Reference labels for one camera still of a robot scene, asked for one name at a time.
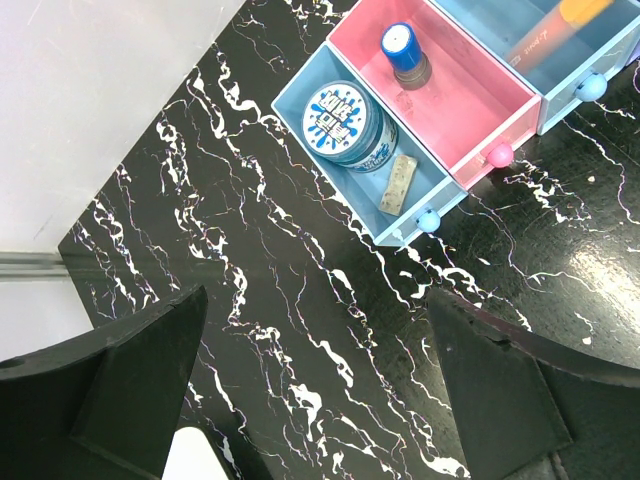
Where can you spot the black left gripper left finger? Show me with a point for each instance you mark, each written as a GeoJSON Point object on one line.
{"type": "Point", "coordinates": [105, 404]}

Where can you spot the orange marker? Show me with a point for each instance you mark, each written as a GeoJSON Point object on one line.
{"type": "Point", "coordinates": [554, 30]}

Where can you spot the blue round jar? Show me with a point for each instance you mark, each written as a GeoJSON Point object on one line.
{"type": "Point", "coordinates": [343, 124]}

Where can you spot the beige eraser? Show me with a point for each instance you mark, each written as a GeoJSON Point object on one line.
{"type": "Point", "coordinates": [398, 185]}

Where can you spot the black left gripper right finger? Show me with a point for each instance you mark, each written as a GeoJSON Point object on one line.
{"type": "Point", "coordinates": [526, 407]}

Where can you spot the light blue drawer box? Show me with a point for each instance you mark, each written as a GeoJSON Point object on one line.
{"type": "Point", "coordinates": [577, 72]}

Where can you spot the small blue cap bottle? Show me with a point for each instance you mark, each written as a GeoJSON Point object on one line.
{"type": "Point", "coordinates": [411, 66]}

